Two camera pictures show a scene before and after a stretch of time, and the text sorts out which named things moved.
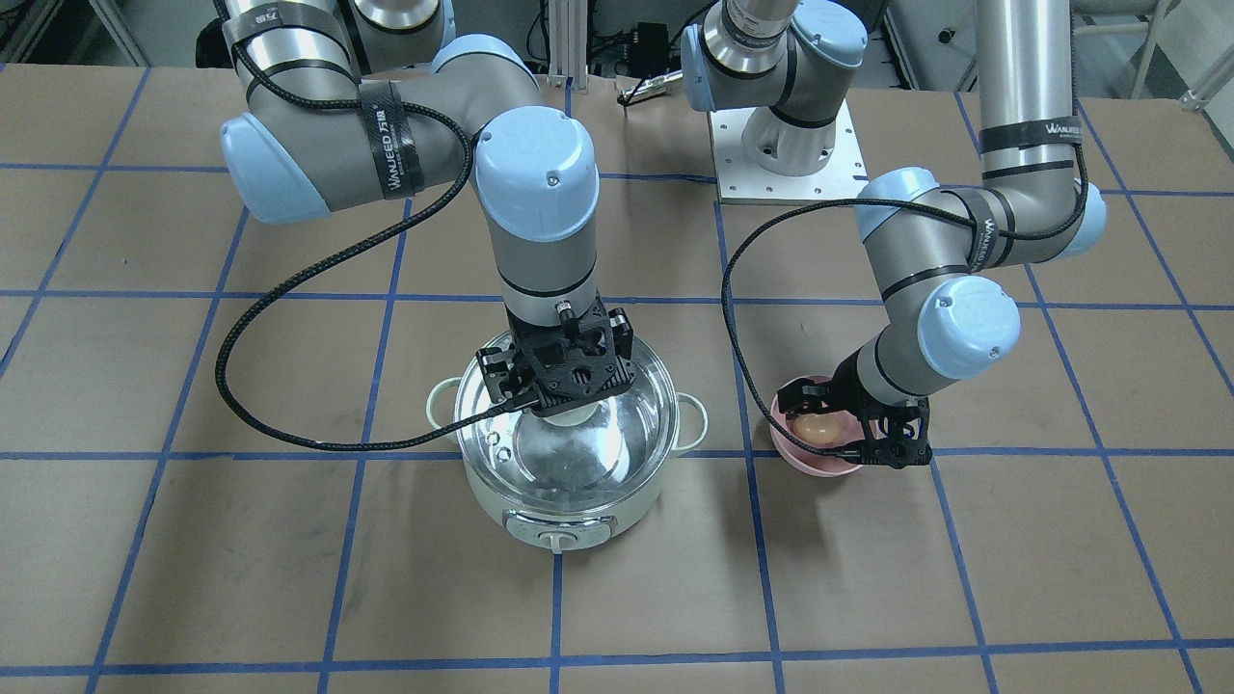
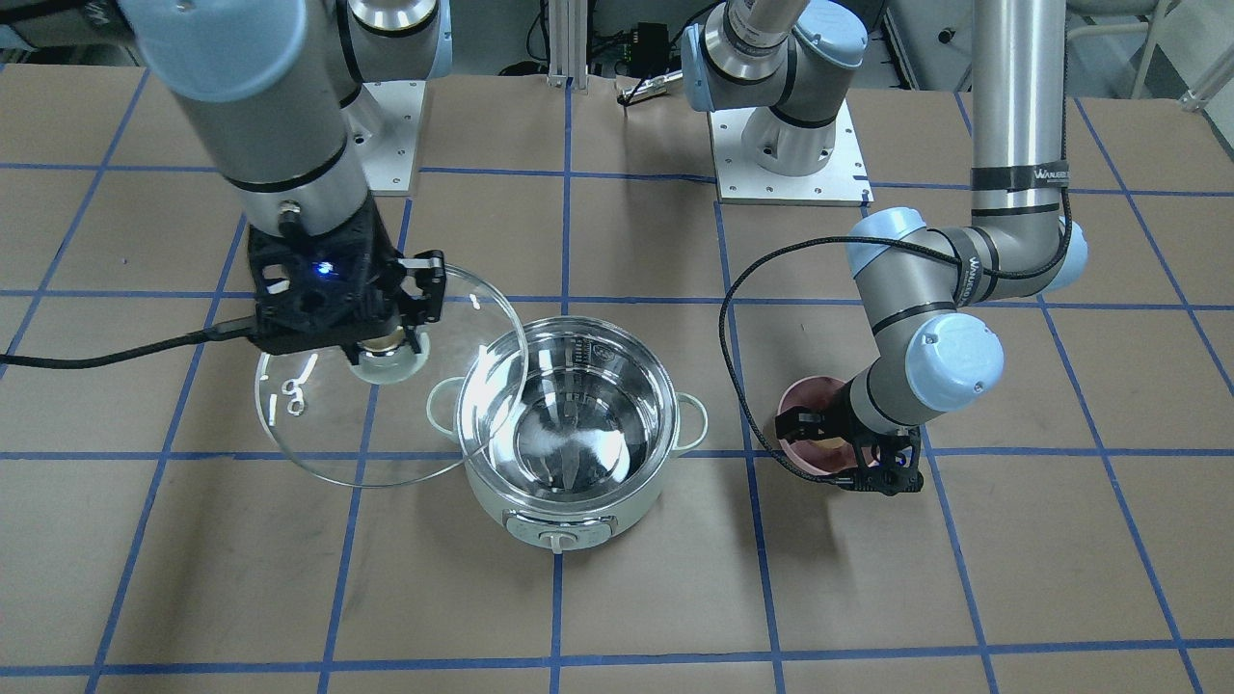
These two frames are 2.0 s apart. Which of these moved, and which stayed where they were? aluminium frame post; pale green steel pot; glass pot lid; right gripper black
Moved: right gripper black; glass pot lid
Stayed: aluminium frame post; pale green steel pot
